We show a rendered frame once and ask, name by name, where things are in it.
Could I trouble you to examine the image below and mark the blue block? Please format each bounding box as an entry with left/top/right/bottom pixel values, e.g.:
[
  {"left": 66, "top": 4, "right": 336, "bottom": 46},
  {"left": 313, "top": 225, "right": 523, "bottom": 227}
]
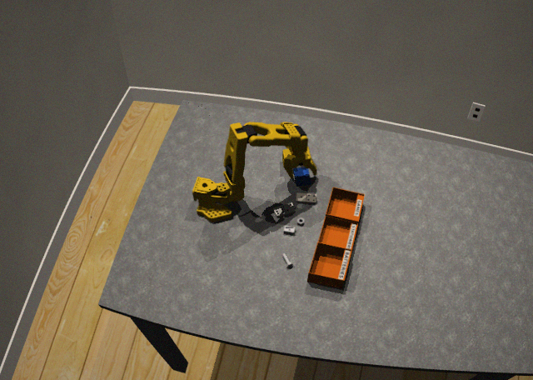
[{"left": 293, "top": 167, "right": 311, "bottom": 186}]

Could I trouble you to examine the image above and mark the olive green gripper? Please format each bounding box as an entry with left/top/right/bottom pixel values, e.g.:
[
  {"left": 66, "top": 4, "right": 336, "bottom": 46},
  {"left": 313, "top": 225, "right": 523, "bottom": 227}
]
[{"left": 282, "top": 147, "right": 317, "bottom": 179}]

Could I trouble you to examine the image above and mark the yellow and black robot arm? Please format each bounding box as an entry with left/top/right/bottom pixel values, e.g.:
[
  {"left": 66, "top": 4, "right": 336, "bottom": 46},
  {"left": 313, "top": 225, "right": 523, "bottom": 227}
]
[{"left": 194, "top": 122, "right": 308, "bottom": 223}]

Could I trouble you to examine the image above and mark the orange three-compartment bin rack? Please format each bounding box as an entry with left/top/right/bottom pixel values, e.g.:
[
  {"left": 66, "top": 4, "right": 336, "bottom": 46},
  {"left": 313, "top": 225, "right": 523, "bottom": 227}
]
[{"left": 307, "top": 187, "right": 365, "bottom": 289}]

